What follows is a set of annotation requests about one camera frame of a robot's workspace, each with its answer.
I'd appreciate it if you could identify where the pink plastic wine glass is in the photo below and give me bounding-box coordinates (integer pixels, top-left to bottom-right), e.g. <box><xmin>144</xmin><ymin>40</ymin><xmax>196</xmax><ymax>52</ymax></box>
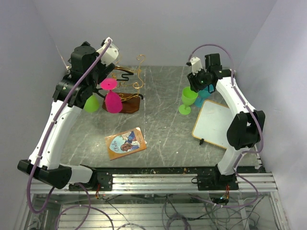
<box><xmin>100</xmin><ymin>78</ymin><xmax>123</xmax><ymax>114</ymax></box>

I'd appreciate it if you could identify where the light green plastic wine glass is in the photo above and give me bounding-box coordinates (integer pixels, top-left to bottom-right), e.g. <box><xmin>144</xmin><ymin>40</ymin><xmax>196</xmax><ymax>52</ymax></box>
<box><xmin>83</xmin><ymin>94</ymin><xmax>100</xmax><ymax>113</ymax></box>

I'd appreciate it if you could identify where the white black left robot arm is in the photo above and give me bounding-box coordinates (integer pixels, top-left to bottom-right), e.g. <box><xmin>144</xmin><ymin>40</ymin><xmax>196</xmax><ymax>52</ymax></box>
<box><xmin>17</xmin><ymin>37</ymin><xmax>118</xmax><ymax>191</ymax></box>

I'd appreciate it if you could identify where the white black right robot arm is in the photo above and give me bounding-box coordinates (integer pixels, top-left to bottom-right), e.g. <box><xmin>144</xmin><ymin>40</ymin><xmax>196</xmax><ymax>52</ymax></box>
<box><xmin>187</xmin><ymin>53</ymin><xmax>265</xmax><ymax>191</ymax></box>

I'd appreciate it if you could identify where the blue plastic wine glass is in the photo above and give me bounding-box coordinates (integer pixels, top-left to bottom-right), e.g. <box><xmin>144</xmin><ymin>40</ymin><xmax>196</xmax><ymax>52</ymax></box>
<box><xmin>194</xmin><ymin>86</ymin><xmax>211</xmax><ymax>108</ymax></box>

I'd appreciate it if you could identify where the small framed whiteboard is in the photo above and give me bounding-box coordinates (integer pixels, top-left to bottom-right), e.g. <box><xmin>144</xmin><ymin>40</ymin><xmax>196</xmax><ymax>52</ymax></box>
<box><xmin>192</xmin><ymin>100</ymin><xmax>233</xmax><ymax>149</ymax></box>

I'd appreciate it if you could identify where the Othello picture book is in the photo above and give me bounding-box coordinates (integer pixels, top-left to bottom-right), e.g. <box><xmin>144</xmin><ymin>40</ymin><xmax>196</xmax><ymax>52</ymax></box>
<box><xmin>105</xmin><ymin>127</ymin><xmax>147</xmax><ymax>161</ymax></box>

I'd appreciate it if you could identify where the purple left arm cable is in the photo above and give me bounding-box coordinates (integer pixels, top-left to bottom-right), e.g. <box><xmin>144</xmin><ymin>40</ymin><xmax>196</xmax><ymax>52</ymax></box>
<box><xmin>26</xmin><ymin>39</ymin><xmax>115</xmax><ymax>230</ymax></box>

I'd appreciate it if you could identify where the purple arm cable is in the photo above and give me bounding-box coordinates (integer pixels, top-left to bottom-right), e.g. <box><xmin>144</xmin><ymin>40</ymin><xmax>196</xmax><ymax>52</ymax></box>
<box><xmin>188</xmin><ymin>44</ymin><xmax>264</xmax><ymax>208</ymax></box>
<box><xmin>26</xmin><ymin>39</ymin><xmax>115</xmax><ymax>230</ymax></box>

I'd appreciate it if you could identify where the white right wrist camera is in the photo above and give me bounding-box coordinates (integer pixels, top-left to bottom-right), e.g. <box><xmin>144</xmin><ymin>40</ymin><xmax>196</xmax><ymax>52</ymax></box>
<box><xmin>186</xmin><ymin>57</ymin><xmax>204</xmax><ymax>75</ymax></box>

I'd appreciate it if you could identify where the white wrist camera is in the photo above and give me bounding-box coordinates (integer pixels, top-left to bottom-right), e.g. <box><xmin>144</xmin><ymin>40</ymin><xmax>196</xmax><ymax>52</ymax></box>
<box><xmin>96</xmin><ymin>37</ymin><xmax>119</xmax><ymax>66</ymax></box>
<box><xmin>186</xmin><ymin>57</ymin><xmax>204</xmax><ymax>75</ymax></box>

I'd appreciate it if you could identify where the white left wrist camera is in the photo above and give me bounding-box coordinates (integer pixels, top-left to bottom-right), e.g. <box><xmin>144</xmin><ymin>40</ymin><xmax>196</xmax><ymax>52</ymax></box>
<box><xmin>96</xmin><ymin>37</ymin><xmax>119</xmax><ymax>66</ymax></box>

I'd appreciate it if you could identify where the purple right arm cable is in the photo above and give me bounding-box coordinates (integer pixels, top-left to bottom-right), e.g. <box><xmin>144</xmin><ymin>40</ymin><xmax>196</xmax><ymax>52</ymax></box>
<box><xmin>188</xmin><ymin>44</ymin><xmax>264</xmax><ymax>208</ymax></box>

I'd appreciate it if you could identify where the gold wire wine glass rack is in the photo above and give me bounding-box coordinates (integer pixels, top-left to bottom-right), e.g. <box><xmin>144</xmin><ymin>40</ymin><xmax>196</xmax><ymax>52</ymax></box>
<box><xmin>104</xmin><ymin>54</ymin><xmax>146</xmax><ymax>114</ymax></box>

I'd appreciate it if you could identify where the aluminium extrusion rail base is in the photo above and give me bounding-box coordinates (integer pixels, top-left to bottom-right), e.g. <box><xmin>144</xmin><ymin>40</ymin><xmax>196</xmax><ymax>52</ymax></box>
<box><xmin>25</xmin><ymin>172</ymin><xmax>278</xmax><ymax>195</ymax></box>

